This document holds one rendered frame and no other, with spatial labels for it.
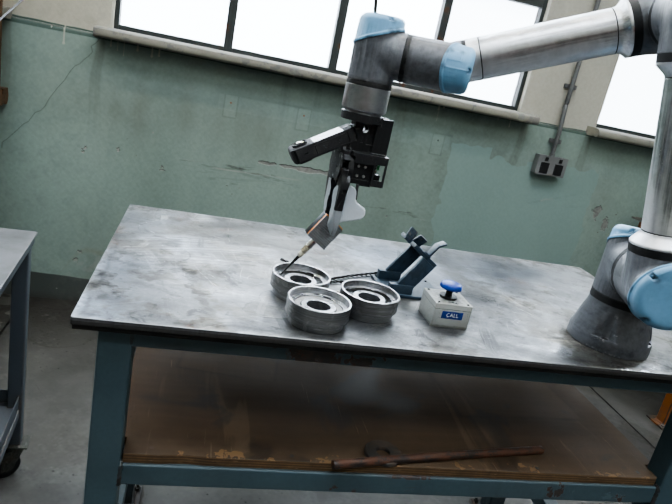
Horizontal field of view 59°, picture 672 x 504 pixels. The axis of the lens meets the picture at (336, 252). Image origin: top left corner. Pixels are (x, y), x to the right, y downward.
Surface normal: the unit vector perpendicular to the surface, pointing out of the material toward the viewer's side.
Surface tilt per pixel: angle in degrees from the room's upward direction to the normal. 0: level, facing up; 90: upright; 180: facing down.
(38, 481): 0
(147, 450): 0
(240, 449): 0
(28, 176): 90
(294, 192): 90
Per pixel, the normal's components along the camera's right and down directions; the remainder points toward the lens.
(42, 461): 0.20, -0.93
